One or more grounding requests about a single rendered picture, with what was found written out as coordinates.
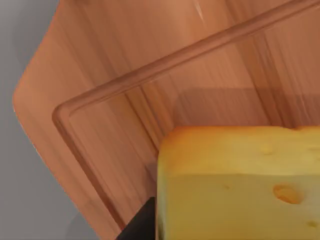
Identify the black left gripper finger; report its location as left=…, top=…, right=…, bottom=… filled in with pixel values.
left=116, top=196, right=157, bottom=240

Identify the yellow cheese block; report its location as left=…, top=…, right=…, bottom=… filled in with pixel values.
left=155, top=125, right=320, bottom=240

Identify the wooden cutting board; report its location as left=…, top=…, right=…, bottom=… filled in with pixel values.
left=11, top=0, right=320, bottom=240

